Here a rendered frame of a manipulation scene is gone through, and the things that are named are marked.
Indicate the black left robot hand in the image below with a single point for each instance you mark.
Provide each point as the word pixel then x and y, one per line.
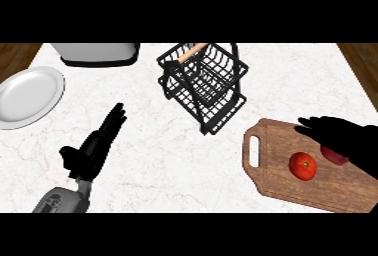
pixel 93 146

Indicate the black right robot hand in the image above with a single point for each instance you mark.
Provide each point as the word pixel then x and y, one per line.
pixel 348 136

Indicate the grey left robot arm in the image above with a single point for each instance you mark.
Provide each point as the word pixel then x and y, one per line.
pixel 63 200

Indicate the red tomato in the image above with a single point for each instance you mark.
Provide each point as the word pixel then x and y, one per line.
pixel 303 166

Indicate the brown wooden cutting board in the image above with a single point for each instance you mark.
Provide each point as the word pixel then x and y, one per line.
pixel 295 186

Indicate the dark red vegetable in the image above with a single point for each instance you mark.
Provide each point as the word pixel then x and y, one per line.
pixel 334 156

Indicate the white round plate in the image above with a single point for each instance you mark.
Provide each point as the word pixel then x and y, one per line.
pixel 26 96

